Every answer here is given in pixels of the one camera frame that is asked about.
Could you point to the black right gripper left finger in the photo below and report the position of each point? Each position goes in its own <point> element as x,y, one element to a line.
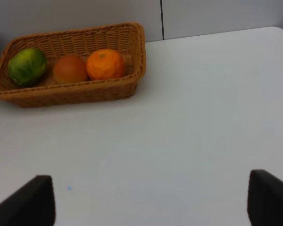
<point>31,205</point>

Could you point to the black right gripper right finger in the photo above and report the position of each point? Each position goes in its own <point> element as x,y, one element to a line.
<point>265,199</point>

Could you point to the green mango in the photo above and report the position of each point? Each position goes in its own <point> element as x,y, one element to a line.
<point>27,67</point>

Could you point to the red yellow peach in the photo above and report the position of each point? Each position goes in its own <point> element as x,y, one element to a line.
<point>70,69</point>

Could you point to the orange tangerine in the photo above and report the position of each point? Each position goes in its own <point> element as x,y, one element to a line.
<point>105,64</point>

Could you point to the light orange wicker basket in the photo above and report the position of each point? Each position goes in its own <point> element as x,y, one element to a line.
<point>126,38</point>

